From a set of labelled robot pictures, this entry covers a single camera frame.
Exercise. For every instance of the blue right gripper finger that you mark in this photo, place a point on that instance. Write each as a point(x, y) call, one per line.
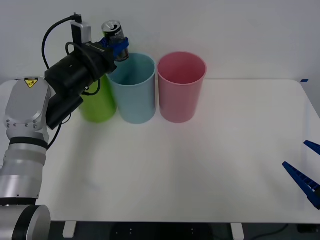
point(313, 147)
point(302, 181)

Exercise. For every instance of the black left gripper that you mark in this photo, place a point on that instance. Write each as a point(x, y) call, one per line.
point(100, 58)

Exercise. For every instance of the silver and black left arm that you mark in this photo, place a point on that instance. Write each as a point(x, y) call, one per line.
point(25, 105)

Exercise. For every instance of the pale blue plastic bin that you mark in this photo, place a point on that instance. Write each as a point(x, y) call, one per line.
point(136, 105)

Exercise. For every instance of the yellow-green plastic bin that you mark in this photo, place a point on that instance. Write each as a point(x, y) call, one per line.
point(98, 107)

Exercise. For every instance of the white table leg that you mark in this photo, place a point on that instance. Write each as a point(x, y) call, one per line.
point(68, 230)
point(237, 231)

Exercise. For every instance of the black and silver drink can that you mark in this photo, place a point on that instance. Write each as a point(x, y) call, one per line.
point(115, 28)

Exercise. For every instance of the pink plastic bin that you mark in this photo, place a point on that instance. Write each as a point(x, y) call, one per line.
point(178, 102)

